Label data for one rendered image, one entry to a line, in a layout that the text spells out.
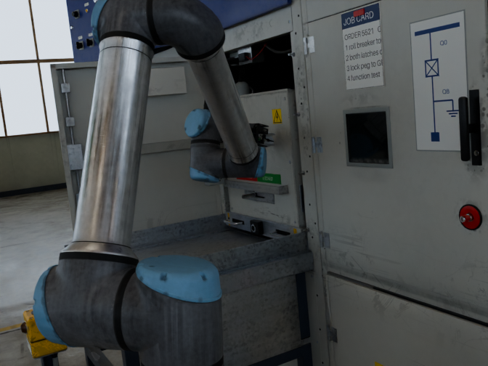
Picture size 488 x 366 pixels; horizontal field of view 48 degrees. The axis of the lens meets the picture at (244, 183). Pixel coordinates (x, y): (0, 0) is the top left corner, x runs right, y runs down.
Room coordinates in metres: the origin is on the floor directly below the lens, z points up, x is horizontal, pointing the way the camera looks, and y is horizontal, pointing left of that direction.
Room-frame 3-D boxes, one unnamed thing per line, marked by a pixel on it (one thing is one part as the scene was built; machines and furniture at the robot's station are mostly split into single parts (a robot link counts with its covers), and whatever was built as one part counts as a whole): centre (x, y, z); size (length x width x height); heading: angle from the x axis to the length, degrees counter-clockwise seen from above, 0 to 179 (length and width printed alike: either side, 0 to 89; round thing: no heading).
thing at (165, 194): (2.25, 0.40, 1.21); 0.63 x 0.07 x 0.74; 110
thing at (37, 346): (1.29, 0.52, 0.85); 0.08 x 0.08 x 0.10; 29
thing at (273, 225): (2.04, -0.06, 0.89); 0.54 x 0.05 x 0.06; 29
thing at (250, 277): (1.88, 0.24, 0.82); 0.68 x 0.62 x 0.06; 119
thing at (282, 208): (2.04, -0.05, 1.15); 0.48 x 0.01 x 0.48; 29
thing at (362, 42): (1.48, -0.34, 1.47); 0.15 x 0.01 x 0.21; 29
